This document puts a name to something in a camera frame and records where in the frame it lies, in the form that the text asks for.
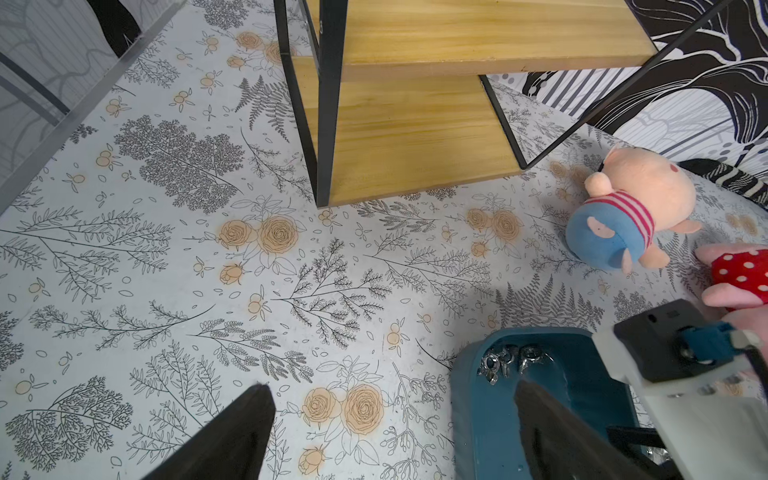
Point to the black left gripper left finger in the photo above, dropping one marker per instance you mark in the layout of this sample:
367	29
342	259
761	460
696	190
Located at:
232	445

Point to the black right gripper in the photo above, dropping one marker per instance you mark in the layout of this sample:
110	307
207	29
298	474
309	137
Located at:
708	436

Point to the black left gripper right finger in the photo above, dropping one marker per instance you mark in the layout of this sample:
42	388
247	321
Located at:
559	445

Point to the teal plastic storage tray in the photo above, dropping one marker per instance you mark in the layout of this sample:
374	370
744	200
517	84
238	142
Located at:
486	426

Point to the pile of steel wing nuts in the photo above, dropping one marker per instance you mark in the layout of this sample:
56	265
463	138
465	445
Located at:
501	361

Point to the pink pig plush red dress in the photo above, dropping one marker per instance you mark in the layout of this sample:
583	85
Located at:
739	285

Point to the floral table mat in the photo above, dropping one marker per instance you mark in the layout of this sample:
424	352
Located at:
170	255

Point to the peach pig plush blue trousers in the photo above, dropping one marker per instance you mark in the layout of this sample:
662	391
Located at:
636	194

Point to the wooden three-tier shelf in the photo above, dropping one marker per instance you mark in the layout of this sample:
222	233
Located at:
395	96

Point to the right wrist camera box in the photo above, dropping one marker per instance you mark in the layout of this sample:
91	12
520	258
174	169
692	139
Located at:
674	341

